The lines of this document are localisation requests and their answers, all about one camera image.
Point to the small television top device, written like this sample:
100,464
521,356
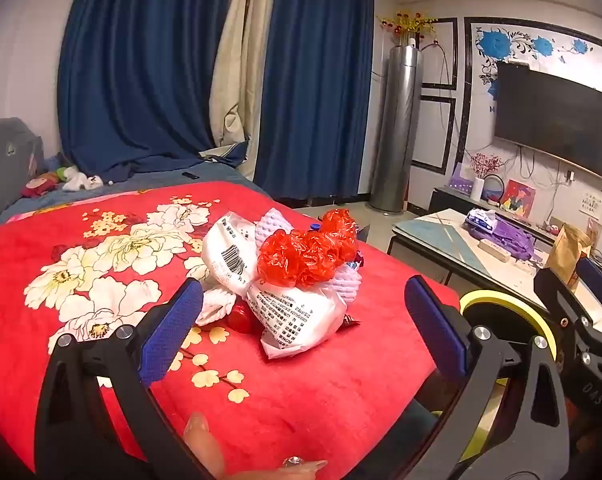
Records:
517,62

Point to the white foam fruit net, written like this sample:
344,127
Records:
346,285
216,307
271,222

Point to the black wall television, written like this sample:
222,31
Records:
553,115

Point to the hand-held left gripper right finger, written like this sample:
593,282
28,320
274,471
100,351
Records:
436,332

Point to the purple card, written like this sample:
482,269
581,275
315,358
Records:
460,180

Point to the dark red wrapper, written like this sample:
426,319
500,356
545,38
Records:
352,320

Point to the red plush toy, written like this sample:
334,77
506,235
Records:
38,186

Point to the red floral blanket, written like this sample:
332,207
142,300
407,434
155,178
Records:
306,390

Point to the beige curtain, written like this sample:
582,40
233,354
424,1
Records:
241,75

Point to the yellow artificial flowers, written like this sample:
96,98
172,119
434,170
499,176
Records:
406,22

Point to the white barcode plastic bag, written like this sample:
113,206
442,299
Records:
226,250

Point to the black remote control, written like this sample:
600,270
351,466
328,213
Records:
190,176

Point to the shiny red wrapper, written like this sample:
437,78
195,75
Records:
240,320

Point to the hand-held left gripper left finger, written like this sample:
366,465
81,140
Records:
173,330

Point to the green plush toy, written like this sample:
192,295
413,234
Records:
58,172

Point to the wall socket charger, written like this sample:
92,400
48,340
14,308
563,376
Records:
570,176

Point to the grey printed sofa backrest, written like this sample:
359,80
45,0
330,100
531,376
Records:
6,165

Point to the person's left hand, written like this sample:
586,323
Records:
203,442

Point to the white wall notice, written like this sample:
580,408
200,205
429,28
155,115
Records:
589,202

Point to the blue curtain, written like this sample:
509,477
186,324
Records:
316,90
146,70

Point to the yellow rimmed trash can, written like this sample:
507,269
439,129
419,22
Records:
486,296

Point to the colourful painting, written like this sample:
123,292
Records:
518,199

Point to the round framed ornament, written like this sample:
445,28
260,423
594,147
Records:
494,191

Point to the white vase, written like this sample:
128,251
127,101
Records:
477,190

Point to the white tissue pack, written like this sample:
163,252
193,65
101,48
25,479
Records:
480,217

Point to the brown paper bag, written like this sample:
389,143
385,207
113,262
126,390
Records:
566,255

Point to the white plush toy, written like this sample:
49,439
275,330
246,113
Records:
81,180

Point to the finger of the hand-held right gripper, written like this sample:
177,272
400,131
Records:
601,285
563,310

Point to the blue covered sofa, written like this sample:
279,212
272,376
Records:
146,185

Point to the silver tower air conditioner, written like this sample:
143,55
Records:
398,125

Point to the glass top coffee table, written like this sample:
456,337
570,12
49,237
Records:
431,232

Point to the blue flower wall decal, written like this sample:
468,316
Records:
496,42

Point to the white power strip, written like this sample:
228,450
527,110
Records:
493,250

